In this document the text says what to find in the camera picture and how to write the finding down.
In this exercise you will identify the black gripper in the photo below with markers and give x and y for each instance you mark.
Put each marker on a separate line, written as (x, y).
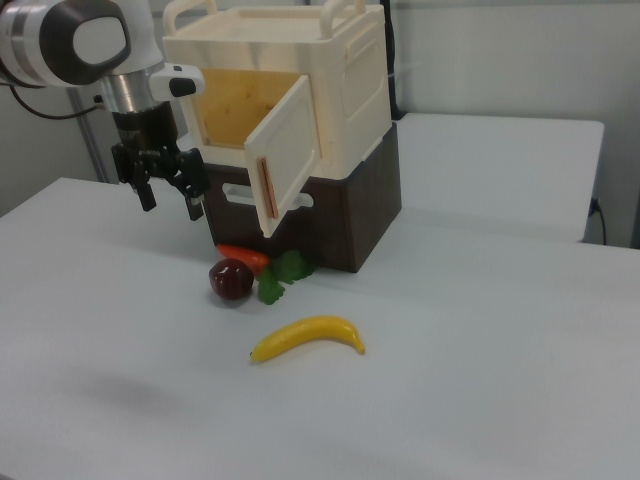
(147, 135)

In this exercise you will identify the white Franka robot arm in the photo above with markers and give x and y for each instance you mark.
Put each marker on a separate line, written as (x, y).
(60, 40)

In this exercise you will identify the cream plastic cabinet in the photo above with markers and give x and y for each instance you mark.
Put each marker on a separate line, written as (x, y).
(350, 100)

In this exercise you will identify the orange toy carrot green leaves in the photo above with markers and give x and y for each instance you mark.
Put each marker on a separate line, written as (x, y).
(245, 255)

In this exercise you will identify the dark red toy apple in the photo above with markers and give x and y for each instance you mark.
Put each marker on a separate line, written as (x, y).
(230, 280)

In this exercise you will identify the yellow toy banana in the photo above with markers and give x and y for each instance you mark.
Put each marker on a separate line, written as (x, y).
(305, 332)

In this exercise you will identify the dark brown drawer box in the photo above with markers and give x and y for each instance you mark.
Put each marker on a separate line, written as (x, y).
(370, 210)

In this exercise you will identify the grey metal frame post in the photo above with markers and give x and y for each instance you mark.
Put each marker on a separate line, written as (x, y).
(90, 145)

